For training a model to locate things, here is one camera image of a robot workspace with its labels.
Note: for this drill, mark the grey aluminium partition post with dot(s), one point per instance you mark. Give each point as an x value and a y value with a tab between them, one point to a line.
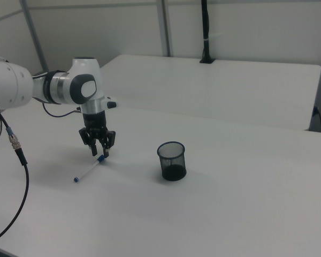
34	37
165	26

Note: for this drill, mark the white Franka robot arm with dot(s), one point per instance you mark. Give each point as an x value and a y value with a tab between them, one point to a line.
13	85

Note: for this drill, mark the black camera pole with flat base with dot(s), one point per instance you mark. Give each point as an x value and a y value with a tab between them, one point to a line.
206	32

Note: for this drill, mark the white marker with blue cap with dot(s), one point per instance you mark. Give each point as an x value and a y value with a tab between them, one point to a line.
87	171

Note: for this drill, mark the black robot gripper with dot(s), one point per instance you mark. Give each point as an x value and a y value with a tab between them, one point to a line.
95	121

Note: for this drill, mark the black mesh pen cup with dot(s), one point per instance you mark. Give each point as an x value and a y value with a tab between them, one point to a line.
172	166

